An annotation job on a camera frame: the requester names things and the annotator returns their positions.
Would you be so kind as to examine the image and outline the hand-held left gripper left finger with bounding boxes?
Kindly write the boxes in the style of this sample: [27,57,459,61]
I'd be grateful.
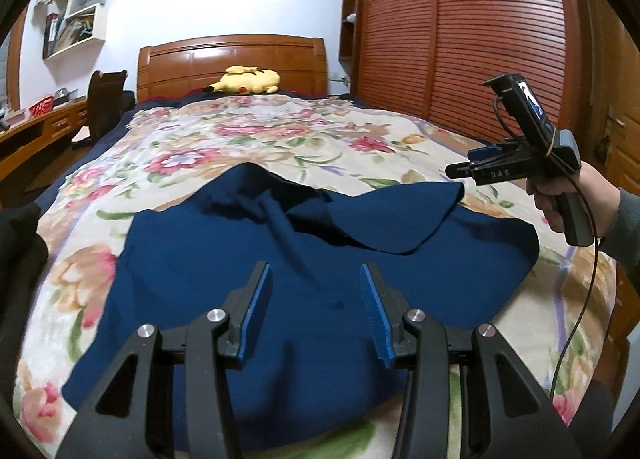
[55,261,274,459]

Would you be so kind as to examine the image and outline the metal door handle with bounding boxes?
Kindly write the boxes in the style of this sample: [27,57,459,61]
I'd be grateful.
[595,106,626,162]

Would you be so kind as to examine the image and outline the wooden desk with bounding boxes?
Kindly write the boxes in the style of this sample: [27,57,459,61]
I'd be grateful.
[0,96,91,180]

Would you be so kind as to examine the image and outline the row of books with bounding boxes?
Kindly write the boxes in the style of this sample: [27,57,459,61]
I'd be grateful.
[44,9,96,57]

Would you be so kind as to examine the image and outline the white wall shelf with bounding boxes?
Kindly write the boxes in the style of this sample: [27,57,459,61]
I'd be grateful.
[35,0,110,60]

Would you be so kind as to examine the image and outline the red basket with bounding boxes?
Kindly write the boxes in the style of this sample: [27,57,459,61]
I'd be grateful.
[28,95,55,117]

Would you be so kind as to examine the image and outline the navy blue suit jacket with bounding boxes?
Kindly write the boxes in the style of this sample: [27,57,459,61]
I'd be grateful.
[61,162,540,459]

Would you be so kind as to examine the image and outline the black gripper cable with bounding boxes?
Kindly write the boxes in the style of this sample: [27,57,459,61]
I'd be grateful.
[492,89,601,402]

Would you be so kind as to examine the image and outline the dark brown chair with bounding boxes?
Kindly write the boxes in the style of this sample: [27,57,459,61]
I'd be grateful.
[71,70,136,150]

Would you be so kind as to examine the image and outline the window with grey blind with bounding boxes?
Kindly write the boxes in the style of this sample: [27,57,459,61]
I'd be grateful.
[0,9,28,114]

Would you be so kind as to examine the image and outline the wooden louvered wardrobe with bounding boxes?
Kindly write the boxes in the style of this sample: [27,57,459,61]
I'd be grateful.
[339,0,588,150]

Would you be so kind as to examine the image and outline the yellow plush toy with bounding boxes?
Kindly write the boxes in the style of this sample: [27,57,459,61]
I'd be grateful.
[207,65,280,96]

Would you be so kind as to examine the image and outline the black garment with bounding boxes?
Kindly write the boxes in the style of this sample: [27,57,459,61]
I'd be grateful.
[0,203,50,390]

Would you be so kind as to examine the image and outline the wooden bed headboard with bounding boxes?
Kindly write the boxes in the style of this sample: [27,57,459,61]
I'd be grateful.
[136,35,328,102]

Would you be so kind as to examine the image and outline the wooden door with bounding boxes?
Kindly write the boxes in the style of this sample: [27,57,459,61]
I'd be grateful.
[580,0,640,194]

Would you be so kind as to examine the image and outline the person's right forearm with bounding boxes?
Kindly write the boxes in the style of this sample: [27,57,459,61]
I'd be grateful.
[607,186,640,271]

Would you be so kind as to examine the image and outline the person's right hand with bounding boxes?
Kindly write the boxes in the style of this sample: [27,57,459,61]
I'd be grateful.
[531,159,623,240]

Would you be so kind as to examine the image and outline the person's leg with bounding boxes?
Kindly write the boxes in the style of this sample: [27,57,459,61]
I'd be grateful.
[562,374,617,459]

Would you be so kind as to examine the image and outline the floral blanket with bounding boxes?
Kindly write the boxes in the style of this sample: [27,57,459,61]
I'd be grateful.
[10,94,621,459]

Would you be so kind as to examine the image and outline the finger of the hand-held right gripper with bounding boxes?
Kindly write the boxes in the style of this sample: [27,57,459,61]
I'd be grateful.
[467,142,523,164]
[445,161,482,180]

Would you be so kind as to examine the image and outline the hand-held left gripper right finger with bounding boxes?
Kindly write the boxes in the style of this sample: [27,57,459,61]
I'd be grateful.
[359,262,583,459]

